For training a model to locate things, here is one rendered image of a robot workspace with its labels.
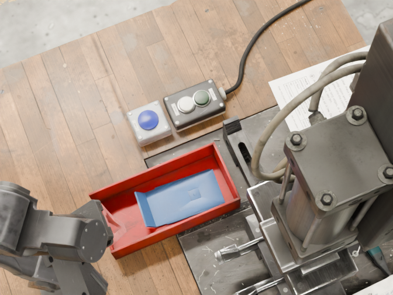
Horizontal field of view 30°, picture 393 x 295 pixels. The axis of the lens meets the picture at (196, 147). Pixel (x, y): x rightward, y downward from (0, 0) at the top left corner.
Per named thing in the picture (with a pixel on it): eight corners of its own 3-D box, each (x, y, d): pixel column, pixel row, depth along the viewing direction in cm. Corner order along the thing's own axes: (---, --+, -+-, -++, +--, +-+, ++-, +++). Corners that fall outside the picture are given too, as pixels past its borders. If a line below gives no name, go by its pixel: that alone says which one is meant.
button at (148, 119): (135, 117, 142) (134, 113, 140) (154, 110, 142) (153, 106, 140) (142, 135, 141) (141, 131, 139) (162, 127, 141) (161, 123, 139)
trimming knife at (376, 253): (347, 191, 137) (332, 198, 136) (350, 187, 135) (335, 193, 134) (393, 278, 131) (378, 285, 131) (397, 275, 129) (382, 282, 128)
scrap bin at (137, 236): (93, 202, 138) (87, 193, 133) (214, 151, 141) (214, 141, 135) (116, 260, 134) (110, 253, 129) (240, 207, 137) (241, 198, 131)
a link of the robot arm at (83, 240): (114, 213, 99) (61, 182, 90) (99, 275, 97) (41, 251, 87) (50, 208, 105) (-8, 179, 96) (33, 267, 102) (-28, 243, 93)
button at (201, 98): (192, 98, 143) (191, 93, 141) (205, 92, 143) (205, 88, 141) (197, 110, 142) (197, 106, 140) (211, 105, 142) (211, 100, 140)
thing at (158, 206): (135, 196, 138) (133, 192, 135) (212, 169, 139) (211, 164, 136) (147, 230, 136) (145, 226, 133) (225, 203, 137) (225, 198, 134)
